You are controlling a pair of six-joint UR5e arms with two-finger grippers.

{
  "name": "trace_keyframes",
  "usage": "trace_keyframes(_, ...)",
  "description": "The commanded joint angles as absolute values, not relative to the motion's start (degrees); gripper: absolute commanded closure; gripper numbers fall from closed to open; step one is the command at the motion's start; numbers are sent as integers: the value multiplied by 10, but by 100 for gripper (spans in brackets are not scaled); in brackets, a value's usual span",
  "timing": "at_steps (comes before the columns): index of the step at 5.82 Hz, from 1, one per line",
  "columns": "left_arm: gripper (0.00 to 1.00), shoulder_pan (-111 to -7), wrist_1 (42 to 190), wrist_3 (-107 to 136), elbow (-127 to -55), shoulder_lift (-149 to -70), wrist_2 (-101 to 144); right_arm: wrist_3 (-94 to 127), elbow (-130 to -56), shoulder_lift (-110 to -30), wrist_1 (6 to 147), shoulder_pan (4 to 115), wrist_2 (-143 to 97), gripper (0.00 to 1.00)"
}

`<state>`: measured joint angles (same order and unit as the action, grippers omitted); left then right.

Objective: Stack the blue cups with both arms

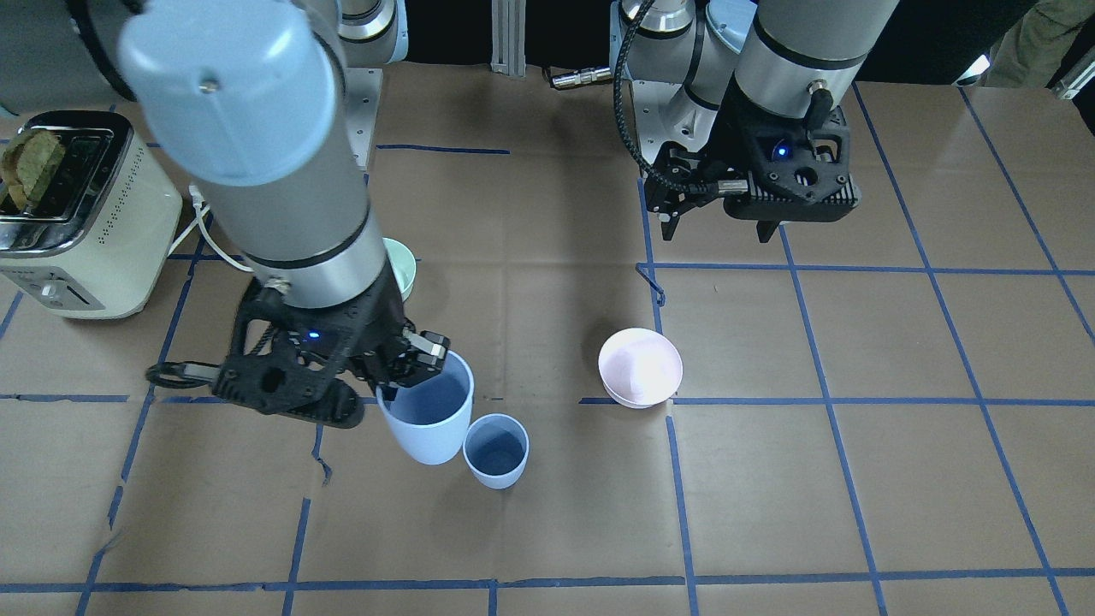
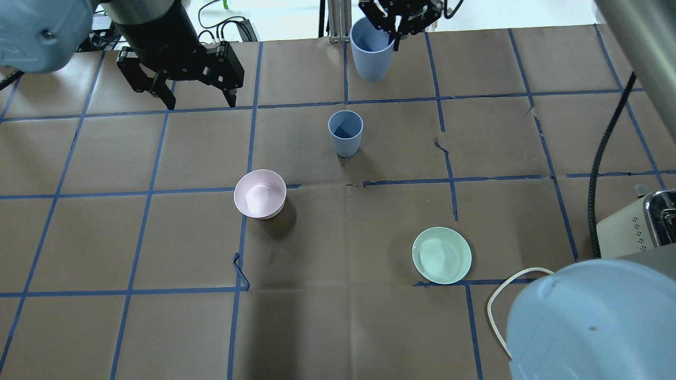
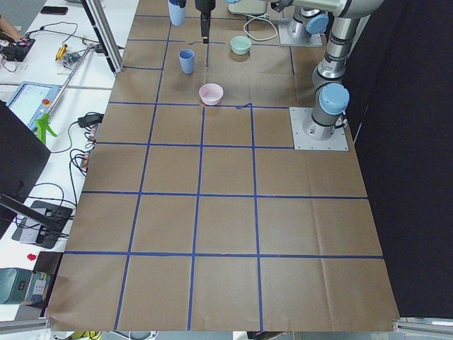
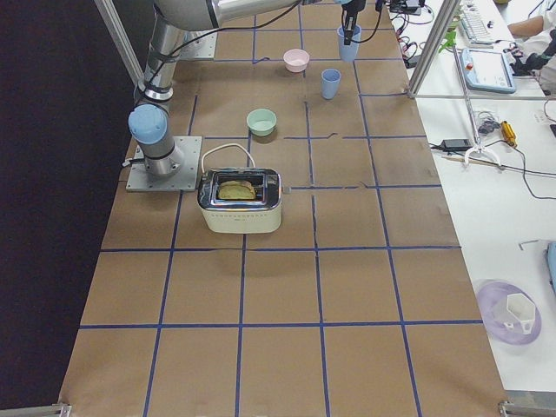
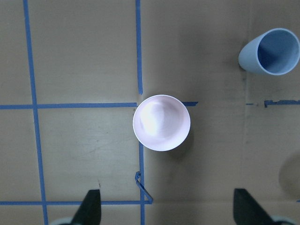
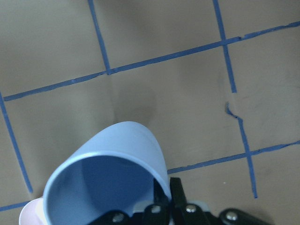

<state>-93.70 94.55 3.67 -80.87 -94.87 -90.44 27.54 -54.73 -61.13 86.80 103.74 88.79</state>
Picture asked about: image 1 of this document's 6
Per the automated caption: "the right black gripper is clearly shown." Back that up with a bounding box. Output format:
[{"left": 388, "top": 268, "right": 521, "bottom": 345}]
[{"left": 349, "top": 260, "right": 453, "bottom": 408}]

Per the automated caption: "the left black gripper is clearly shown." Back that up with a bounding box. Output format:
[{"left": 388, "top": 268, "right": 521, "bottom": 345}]
[{"left": 642, "top": 141, "right": 784, "bottom": 243}]

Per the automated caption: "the light blue cup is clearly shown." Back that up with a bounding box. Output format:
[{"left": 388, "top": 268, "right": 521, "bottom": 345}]
[
  {"left": 462, "top": 412, "right": 530, "bottom": 490},
  {"left": 379, "top": 351, "right": 476, "bottom": 465}
]

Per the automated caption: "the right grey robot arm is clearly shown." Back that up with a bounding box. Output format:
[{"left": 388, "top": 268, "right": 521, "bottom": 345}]
[{"left": 65, "top": 1, "right": 449, "bottom": 416}]

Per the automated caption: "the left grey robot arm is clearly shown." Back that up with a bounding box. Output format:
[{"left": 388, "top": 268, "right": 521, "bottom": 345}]
[{"left": 613, "top": 1, "right": 898, "bottom": 243}]

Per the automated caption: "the mint green bowl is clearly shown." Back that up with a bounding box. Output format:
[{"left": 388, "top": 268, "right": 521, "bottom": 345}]
[{"left": 383, "top": 237, "right": 417, "bottom": 303}]

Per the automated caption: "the pink bowl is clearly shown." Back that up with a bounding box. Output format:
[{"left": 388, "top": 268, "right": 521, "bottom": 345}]
[{"left": 597, "top": 328, "right": 684, "bottom": 409}]

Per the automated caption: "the cream toaster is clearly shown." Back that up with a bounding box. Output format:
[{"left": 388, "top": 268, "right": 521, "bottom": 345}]
[{"left": 1, "top": 111, "right": 181, "bottom": 319}]

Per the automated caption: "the toast slice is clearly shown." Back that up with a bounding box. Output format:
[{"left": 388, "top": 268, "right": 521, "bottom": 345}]
[{"left": 1, "top": 127, "right": 66, "bottom": 213}]

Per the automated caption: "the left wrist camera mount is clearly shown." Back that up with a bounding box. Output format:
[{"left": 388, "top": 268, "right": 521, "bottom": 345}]
[{"left": 719, "top": 80, "right": 861, "bottom": 226}]

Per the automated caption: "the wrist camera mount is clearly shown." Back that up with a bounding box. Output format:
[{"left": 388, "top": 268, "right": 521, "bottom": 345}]
[
  {"left": 145, "top": 280, "right": 364, "bottom": 429},
  {"left": 719, "top": 80, "right": 861, "bottom": 226}
]

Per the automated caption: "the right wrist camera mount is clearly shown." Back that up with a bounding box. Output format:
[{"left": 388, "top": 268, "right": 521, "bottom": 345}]
[{"left": 145, "top": 280, "right": 364, "bottom": 429}]

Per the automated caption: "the white power cable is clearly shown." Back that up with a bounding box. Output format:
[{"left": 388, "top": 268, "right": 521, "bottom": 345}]
[{"left": 168, "top": 184, "right": 253, "bottom": 274}]

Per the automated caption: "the aluminium frame post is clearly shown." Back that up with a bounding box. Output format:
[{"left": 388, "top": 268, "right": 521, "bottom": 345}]
[{"left": 489, "top": 0, "right": 527, "bottom": 80}]

